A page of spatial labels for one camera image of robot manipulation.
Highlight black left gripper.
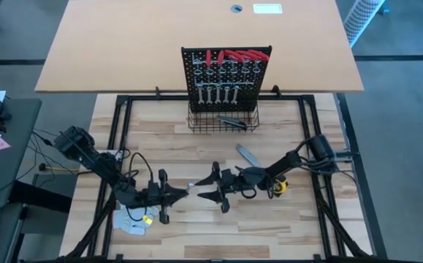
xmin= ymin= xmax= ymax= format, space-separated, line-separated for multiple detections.
xmin=145 ymin=168 xmax=190 ymax=225

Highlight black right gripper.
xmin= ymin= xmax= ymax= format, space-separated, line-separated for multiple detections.
xmin=194 ymin=161 xmax=247 ymax=214

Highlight grey utility knife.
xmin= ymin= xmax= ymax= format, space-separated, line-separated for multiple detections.
xmin=235 ymin=143 xmax=260 ymax=168

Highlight black grey handled tool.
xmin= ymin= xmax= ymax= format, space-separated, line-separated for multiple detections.
xmin=216 ymin=115 xmax=248 ymax=132

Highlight yellow black tape measure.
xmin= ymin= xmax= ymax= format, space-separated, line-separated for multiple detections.
xmin=271 ymin=175 xmax=290 ymax=194

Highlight red-handled pliers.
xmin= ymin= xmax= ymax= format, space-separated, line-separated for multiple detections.
xmin=224 ymin=50 xmax=245 ymax=64

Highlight black metal pegboard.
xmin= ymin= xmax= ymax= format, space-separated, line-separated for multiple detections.
xmin=180 ymin=45 xmax=273 ymax=113

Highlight tan desk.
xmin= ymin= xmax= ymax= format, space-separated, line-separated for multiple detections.
xmin=34 ymin=0 xmax=365 ymax=94

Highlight grey side table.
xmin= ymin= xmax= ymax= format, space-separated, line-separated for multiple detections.
xmin=0 ymin=97 xmax=43 ymax=210

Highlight white desk plate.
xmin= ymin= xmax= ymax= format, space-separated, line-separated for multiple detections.
xmin=252 ymin=3 xmax=283 ymax=15

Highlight white perforated panel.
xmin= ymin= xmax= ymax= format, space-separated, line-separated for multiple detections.
xmin=343 ymin=0 xmax=386 ymax=47

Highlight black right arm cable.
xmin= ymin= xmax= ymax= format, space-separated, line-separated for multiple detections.
xmin=240 ymin=177 xmax=276 ymax=200

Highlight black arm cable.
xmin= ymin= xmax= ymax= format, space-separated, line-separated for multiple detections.
xmin=240 ymin=177 xmax=276 ymax=200
xmin=125 ymin=151 xmax=156 ymax=223

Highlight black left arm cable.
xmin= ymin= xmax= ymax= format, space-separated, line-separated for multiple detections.
xmin=125 ymin=151 xmax=156 ymax=223

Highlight black wire basket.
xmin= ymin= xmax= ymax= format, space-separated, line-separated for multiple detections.
xmin=187 ymin=102 xmax=261 ymax=134

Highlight silver wrench holder rail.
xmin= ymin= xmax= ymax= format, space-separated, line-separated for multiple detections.
xmin=195 ymin=75 xmax=258 ymax=88

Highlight yellow handled mallet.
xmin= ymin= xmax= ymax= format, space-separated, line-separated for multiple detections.
xmin=38 ymin=164 xmax=81 ymax=173

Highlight black floor cable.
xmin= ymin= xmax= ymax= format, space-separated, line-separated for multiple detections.
xmin=28 ymin=127 xmax=90 ymax=172

